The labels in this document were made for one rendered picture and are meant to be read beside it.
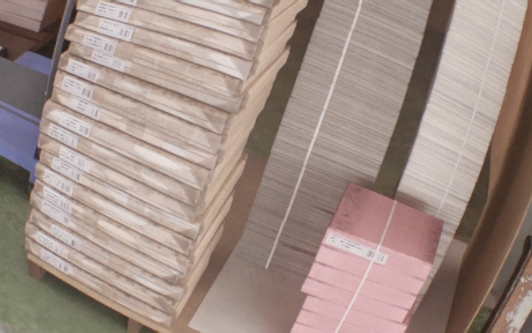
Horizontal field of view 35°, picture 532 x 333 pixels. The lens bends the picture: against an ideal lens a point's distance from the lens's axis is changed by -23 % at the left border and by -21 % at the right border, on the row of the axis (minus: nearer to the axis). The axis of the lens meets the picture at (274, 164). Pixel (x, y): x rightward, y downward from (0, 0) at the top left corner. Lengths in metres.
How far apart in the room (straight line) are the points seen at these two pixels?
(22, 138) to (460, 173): 1.29
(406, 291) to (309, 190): 0.48
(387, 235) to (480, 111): 0.44
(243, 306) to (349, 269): 0.38
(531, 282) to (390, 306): 0.43
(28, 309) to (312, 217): 0.91
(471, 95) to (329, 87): 0.40
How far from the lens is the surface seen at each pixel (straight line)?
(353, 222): 2.34
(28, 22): 3.90
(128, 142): 2.21
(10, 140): 2.80
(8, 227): 2.72
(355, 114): 2.55
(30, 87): 2.65
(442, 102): 2.52
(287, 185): 2.65
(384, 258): 2.30
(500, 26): 2.44
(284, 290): 2.72
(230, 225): 2.92
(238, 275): 2.71
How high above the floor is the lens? 1.55
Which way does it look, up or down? 26 degrees down
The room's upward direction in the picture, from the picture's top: 19 degrees clockwise
